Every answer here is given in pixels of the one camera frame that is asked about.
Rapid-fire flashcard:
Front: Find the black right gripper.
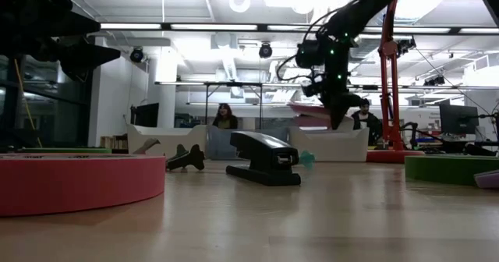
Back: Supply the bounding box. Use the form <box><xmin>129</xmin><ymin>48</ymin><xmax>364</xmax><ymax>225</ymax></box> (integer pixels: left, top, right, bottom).
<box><xmin>311</xmin><ymin>69</ymin><xmax>363</xmax><ymax>131</ymax></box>

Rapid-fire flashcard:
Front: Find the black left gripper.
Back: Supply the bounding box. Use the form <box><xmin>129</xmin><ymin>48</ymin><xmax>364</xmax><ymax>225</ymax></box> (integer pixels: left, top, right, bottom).
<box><xmin>0</xmin><ymin>0</ymin><xmax>122</xmax><ymax>80</ymax></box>

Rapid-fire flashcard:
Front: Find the pink stapler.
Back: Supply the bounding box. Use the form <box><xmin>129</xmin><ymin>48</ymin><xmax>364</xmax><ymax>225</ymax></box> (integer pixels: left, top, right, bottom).
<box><xmin>287</xmin><ymin>102</ymin><xmax>333</xmax><ymax>129</ymax></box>

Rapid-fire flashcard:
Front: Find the light blue staple remover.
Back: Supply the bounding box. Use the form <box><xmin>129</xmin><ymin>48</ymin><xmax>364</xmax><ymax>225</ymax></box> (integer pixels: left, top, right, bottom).
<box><xmin>298</xmin><ymin>150</ymin><xmax>317</xmax><ymax>170</ymax></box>

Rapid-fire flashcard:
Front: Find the black stapler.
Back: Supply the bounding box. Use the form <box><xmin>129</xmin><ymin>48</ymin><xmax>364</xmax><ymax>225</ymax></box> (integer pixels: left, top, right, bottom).
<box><xmin>225</xmin><ymin>130</ymin><xmax>303</xmax><ymax>187</ymax></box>

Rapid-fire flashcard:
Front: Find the green tape roll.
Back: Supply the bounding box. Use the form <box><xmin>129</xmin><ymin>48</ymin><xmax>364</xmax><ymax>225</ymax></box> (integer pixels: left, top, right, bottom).
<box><xmin>404</xmin><ymin>154</ymin><xmax>499</xmax><ymax>187</ymax></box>

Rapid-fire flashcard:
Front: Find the pink tape roll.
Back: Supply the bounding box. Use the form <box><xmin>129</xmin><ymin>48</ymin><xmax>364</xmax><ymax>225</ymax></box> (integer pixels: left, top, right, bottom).
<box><xmin>0</xmin><ymin>154</ymin><xmax>167</xmax><ymax>218</ymax></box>

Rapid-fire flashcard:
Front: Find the black staple remover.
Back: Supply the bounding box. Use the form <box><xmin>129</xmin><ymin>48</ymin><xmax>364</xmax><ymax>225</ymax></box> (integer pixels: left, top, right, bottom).
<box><xmin>166</xmin><ymin>143</ymin><xmax>207</xmax><ymax>173</ymax></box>

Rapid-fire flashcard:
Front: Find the lilac stapler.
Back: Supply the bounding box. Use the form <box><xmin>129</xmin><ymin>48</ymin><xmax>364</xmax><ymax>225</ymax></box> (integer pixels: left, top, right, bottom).
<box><xmin>473</xmin><ymin>169</ymin><xmax>499</xmax><ymax>189</ymax></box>

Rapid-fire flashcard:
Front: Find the person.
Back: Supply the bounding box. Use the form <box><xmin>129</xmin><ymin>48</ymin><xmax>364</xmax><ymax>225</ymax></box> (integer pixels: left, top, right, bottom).
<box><xmin>349</xmin><ymin>97</ymin><xmax>384</xmax><ymax>147</ymax></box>
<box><xmin>211</xmin><ymin>102</ymin><xmax>239</xmax><ymax>130</ymax></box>

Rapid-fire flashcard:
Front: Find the white plastic bin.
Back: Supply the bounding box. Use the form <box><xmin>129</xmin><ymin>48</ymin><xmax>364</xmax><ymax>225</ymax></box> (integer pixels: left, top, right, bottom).
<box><xmin>288</xmin><ymin>115</ymin><xmax>370</xmax><ymax>163</ymax></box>
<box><xmin>126</xmin><ymin>123</ymin><xmax>208</xmax><ymax>160</ymax></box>

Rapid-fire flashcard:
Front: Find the long ceiling light strip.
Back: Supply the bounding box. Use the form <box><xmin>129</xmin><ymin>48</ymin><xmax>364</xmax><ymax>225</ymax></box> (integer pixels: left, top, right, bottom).
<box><xmin>458</xmin><ymin>27</ymin><xmax>499</xmax><ymax>35</ymax></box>
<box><xmin>362</xmin><ymin>27</ymin><xmax>451</xmax><ymax>34</ymax></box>
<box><xmin>170</xmin><ymin>23</ymin><xmax>258</xmax><ymax>31</ymax></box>
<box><xmin>100</xmin><ymin>23</ymin><xmax>162</xmax><ymax>30</ymax></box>

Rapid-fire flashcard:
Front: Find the red desk lamp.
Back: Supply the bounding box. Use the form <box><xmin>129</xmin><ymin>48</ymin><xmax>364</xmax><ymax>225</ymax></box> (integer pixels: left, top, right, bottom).
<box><xmin>366</xmin><ymin>0</ymin><xmax>426</xmax><ymax>164</ymax></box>

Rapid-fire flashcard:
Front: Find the black round ceiling spotlight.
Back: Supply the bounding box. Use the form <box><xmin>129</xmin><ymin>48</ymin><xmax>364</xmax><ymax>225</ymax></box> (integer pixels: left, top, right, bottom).
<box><xmin>129</xmin><ymin>46</ymin><xmax>145</xmax><ymax>64</ymax></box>
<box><xmin>258</xmin><ymin>42</ymin><xmax>274</xmax><ymax>59</ymax></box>

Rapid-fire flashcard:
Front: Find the black computer monitor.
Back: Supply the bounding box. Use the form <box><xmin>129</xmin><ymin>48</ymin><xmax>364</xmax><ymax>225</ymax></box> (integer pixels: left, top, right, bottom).
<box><xmin>439</xmin><ymin>104</ymin><xmax>480</xmax><ymax>136</ymax></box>
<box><xmin>130</xmin><ymin>102</ymin><xmax>160</xmax><ymax>129</ymax></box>

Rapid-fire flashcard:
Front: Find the wooden bookshelf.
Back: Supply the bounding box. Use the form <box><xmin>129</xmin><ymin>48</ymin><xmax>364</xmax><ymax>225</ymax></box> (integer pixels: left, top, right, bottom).
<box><xmin>100</xmin><ymin>134</ymin><xmax>129</xmax><ymax>150</ymax></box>

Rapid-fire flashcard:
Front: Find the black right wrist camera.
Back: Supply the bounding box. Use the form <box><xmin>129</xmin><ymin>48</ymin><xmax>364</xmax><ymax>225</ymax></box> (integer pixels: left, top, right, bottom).
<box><xmin>302</xmin><ymin>81</ymin><xmax>324</xmax><ymax>98</ymax></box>

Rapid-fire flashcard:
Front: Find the yellow hanging cord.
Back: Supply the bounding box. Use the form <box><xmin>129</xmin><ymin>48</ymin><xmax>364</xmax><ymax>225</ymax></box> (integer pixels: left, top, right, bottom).
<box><xmin>13</xmin><ymin>58</ymin><xmax>43</xmax><ymax>149</ymax></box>

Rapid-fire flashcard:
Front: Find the white ring ceiling lamp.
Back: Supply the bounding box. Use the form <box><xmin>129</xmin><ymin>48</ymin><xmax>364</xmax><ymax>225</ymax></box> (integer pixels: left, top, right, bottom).
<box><xmin>228</xmin><ymin>0</ymin><xmax>252</xmax><ymax>14</ymax></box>

